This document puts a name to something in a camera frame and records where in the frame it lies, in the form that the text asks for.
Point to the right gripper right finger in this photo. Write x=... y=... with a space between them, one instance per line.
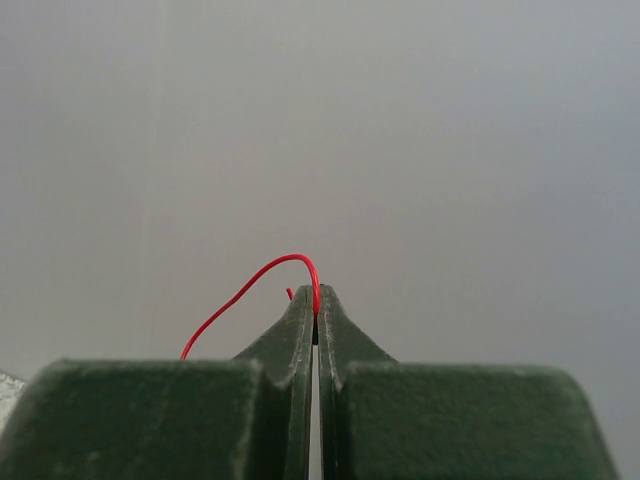
x=384 y=419

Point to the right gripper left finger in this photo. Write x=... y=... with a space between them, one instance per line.
x=243 y=418

